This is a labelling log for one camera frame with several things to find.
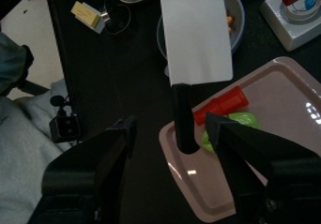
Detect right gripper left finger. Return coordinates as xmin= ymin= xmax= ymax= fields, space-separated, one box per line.
xmin=28 ymin=115 xmax=139 ymax=224

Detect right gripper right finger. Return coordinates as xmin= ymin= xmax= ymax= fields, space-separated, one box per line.
xmin=204 ymin=112 xmax=321 ymax=224

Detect white toy cleaver black handle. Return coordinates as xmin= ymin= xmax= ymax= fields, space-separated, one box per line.
xmin=156 ymin=0 xmax=234 ymax=156

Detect grey fabric clothing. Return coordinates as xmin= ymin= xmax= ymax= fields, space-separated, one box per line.
xmin=0 ymin=79 xmax=73 ymax=224

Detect green toy vegetable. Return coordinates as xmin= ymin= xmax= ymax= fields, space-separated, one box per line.
xmin=200 ymin=112 xmax=260 ymax=154

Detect pink cutting board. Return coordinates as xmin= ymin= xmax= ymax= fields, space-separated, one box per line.
xmin=157 ymin=56 xmax=321 ymax=224

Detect red toy food piece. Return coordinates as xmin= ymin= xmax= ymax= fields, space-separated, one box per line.
xmin=191 ymin=86 xmax=250 ymax=126

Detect dark teal fabric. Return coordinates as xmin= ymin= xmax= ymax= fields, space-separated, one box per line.
xmin=0 ymin=30 xmax=34 ymax=95

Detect bowl with colourful fruit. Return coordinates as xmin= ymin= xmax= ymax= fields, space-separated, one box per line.
xmin=155 ymin=0 xmax=246 ymax=60

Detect small black cup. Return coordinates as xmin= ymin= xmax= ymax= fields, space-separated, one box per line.
xmin=102 ymin=2 xmax=132 ymax=36

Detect yellow sponge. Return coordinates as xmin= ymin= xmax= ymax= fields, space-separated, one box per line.
xmin=69 ymin=1 xmax=105 ymax=35

